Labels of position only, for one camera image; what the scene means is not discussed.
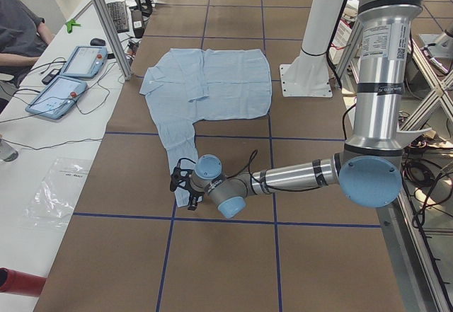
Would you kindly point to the white central pillar base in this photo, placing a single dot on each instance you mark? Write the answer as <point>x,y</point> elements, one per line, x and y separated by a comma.
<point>307,75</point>

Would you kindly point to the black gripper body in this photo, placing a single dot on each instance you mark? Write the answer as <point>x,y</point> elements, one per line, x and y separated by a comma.
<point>195,194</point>

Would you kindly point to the black computer mouse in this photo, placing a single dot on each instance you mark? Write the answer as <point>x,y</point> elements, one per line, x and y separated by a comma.
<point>97,42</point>

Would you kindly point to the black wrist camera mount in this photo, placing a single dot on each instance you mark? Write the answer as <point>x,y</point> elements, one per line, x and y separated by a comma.
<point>180,177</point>

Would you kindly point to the red cylinder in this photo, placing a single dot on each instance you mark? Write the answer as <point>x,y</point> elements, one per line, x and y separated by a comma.
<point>20,283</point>

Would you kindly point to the blue teach pendant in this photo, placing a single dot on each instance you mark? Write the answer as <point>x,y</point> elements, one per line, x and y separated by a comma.
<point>85,62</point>
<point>57,98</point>

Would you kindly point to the upper blue teach pendant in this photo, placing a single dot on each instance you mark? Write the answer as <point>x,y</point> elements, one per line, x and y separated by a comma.
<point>85,62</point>

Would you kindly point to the lower blue teach pendant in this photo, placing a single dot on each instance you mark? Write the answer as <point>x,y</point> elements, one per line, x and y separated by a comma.
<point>57,98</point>

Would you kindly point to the black smartphone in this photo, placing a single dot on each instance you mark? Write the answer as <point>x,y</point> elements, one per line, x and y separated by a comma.
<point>50,76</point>

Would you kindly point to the seated person grey shirt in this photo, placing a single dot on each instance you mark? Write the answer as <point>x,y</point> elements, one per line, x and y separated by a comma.
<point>24,37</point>

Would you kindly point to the black power adapter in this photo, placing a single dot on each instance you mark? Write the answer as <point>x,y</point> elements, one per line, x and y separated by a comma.
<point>138,26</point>

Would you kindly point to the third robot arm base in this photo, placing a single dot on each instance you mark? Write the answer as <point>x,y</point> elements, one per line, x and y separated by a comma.
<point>436,47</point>

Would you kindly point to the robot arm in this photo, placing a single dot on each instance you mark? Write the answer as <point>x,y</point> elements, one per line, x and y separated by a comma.
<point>368,168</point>

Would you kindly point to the black keyboard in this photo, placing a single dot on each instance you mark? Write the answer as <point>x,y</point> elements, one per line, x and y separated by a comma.
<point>118,13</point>

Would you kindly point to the aluminium frame post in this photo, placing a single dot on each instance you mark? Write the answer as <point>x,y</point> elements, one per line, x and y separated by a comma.
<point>112,37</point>

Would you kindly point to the green plastic clamp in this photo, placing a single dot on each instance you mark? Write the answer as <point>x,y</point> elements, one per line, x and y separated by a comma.
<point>70,24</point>

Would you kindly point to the light blue button shirt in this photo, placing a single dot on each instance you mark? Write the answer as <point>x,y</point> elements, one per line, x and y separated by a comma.
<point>189,85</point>

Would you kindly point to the clear plastic bag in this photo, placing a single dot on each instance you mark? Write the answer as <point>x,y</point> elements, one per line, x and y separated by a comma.
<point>53,204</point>

